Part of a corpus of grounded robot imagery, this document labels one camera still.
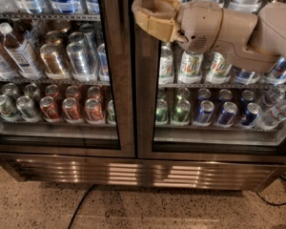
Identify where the steel fridge base grille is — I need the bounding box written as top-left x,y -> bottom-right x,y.
0,152 -> 286,192

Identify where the gold soda can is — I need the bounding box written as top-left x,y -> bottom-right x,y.
40,43 -> 70,79

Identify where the red soda can left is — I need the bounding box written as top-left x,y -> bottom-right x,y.
39,96 -> 61,122

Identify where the red soda can right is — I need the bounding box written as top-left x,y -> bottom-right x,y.
85,98 -> 104,123

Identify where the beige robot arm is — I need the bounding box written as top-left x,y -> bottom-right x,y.
132,0 -> 286,73

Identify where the blue can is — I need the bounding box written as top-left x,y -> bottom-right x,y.
215,101 -> 237,128
194,100 -> 215,127

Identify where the green can lower shelf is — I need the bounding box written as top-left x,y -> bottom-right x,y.
171,99 -> 191,126

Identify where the red soda can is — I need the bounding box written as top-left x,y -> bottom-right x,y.
85,98 -> 104,123
62,97 -> 83,123
39,96 -> 61,122

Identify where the black cable at right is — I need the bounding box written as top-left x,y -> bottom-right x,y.
255,162 -> 286,207

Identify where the blue can lower left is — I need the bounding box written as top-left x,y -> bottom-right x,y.
194,100 -> 215,127

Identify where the brown tea bottle left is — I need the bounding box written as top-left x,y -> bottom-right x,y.
0,40 -> 18,79

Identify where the fridge glass door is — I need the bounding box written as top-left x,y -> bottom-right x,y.
0,0 -> 134,156
135,0 -> 286,163

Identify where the white green can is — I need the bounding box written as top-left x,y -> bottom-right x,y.
178,51 -> 203,84
205,52 -> 232,84

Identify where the red soda can middle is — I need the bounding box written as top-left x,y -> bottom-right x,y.
62,97 -> 83,123

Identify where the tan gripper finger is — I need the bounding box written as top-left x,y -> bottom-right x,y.
132,0 -> 182,21
133,9 -> 180,42

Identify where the silver soda can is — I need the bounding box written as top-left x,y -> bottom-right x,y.
66,42 -> 92,80

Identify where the white green can centre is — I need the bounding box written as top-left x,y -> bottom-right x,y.
178,51 -> 203,84

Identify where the white green can right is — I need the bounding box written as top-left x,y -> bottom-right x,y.
205,52 -> 232,84

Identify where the brown tea bottle right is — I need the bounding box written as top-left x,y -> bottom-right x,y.
0,23 -> 42,79

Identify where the green silver can left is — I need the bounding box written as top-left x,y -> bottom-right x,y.
0,94 -> 20,121

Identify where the black floor cable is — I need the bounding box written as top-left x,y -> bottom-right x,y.
67,184 -> 98,229

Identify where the blue can lower right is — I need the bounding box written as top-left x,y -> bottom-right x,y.
215,101 -> 237,128

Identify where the brown tea bottle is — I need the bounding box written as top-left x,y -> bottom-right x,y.
0,23 -> 42,79
0,40 -> 18,79

